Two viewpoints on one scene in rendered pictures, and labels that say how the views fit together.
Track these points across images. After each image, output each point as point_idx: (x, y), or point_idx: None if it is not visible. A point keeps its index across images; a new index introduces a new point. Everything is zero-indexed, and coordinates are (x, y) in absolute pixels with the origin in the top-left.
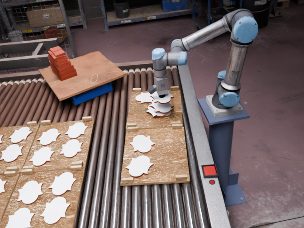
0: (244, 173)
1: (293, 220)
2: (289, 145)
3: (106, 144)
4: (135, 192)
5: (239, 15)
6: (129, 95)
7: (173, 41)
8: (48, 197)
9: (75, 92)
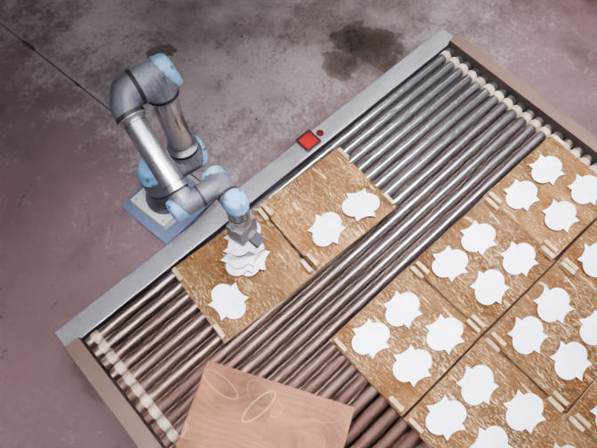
0: (150, 254)
1: (194, 173)
2: (55, 225)
3: (355, 281)
4: (391, 188)
5: (148, 74)
6: (233, 343)
7: (177, 212)
8: (475, 262)
9: (319, 397)
